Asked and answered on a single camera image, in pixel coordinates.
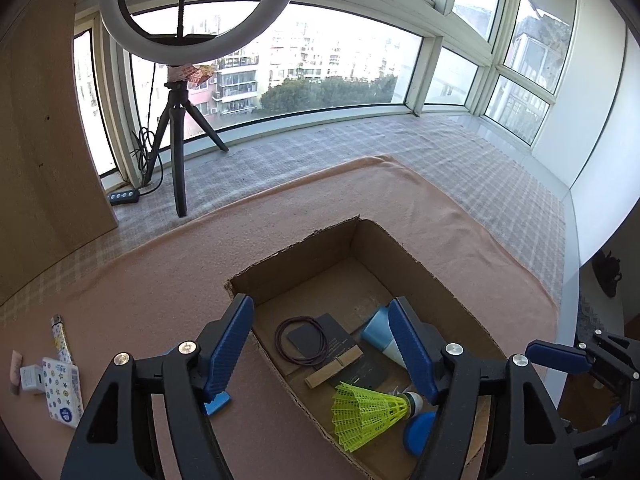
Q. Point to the blue white plastic tool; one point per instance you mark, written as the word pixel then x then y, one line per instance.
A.
pixel 220 404

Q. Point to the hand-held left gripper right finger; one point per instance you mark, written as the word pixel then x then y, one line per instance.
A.
pixel 410 345

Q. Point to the pink tube grey cap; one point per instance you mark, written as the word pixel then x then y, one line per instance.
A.
pixel 16 372

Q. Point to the cardboard box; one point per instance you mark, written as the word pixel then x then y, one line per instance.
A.
pixel 320 270

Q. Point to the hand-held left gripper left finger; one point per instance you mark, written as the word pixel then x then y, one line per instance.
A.
pixel 227 345

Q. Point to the wooden clothespin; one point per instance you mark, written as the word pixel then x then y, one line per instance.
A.
pixel 332 367

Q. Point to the white blue sunscreen bottle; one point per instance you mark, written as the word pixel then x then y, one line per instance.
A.
pixel 380 332

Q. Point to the white checkered cloth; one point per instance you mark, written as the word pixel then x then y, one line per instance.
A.
pixel 400 145

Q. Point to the patterned lighter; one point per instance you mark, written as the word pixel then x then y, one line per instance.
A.
pixel 61 340

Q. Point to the dark figurine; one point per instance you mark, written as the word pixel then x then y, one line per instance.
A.
pixel 607 272

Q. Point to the yellow shuttlecock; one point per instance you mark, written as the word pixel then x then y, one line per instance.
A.
pixel 365 410

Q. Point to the red patterned paper tag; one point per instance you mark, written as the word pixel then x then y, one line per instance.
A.
pixel 197 74

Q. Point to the wooden board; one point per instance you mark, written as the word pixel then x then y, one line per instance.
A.
pixel 45 135

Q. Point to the blue round tin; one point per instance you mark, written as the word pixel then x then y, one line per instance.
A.
pixel 417 435

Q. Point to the patterned tissue pack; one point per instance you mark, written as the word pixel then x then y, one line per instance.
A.
pixel 62 390

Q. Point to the white wall charger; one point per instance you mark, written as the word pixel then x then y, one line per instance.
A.
pixel 31 379

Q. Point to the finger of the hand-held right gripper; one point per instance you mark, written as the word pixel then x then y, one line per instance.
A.
pixel 560 355
pixel 615 440

